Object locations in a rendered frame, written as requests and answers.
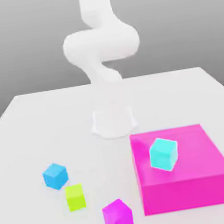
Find small blue cube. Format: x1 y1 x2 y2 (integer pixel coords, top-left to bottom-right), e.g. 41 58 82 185
40 161 70 192

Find small cyan cube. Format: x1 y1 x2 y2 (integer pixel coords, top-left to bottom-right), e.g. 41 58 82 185
146 134 182 175

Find small magenta cube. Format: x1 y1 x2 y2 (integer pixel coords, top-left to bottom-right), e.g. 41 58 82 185
100 196 135 224

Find small lime green cube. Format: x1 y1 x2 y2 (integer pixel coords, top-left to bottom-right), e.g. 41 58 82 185
64 182 88 213

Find large pink box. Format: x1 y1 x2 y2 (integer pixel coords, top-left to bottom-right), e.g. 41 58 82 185
128 119 224 217

